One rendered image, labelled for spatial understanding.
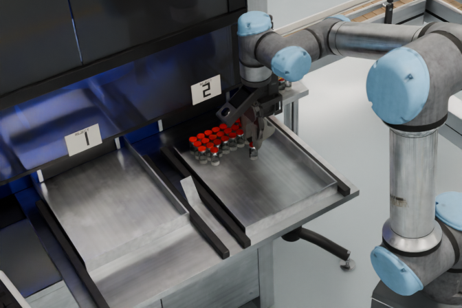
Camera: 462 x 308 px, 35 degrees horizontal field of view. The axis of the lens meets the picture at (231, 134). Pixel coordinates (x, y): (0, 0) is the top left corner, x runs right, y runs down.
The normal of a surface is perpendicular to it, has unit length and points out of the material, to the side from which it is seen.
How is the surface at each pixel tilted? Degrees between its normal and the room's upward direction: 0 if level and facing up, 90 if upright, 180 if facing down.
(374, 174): 0
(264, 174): 0
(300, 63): 90
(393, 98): 82
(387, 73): 83
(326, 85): 0
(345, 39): 67
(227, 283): 90
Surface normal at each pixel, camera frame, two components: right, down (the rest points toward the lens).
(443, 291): -0.39, 0.33
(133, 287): -0.05, -0.77
